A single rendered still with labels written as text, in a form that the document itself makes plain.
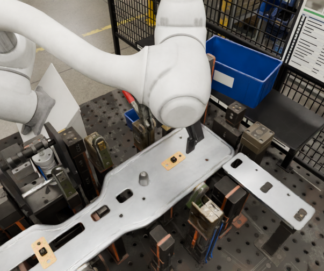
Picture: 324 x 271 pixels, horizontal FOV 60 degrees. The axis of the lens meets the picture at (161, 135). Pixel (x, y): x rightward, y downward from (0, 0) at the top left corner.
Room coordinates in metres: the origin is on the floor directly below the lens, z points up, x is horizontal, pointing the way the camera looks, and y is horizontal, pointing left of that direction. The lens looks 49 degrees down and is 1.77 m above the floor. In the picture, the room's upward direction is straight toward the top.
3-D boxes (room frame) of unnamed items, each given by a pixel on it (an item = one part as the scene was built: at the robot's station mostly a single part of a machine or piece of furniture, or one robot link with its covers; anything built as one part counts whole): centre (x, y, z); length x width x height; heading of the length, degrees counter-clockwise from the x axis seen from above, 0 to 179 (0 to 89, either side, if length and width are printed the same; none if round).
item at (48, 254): (0.26, 0.32, 1.01); 0.08 x 0.04 x 0.01; 40
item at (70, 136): (0.56, 0.28, 0.91); 0.07 x 0.05 x 0.42; 40
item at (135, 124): (0.68, 0.07, 0.88); 0.07 x 0.06 x 0.35; 40
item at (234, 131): (0.72, -0.25, 0.85); 0.12 x 0.03 x 0.30; 40
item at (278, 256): (0.37, -0.40, 0.84); 0.11 x 0.06 x 0.29; 40
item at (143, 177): (0.48, 0.06, 1.02); 0.03 x 0.03 x 0.07
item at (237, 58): (0.93, -0.29, 1.09); 0.30 x 0.17 x 0.13; 50
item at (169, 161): (0.56, -0.04, 1.01); 0.08 x 0.04 x 0.01; 130
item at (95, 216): (0.37, 0.18, 0.84); 0.12 x 0.05 x 0.29; 40
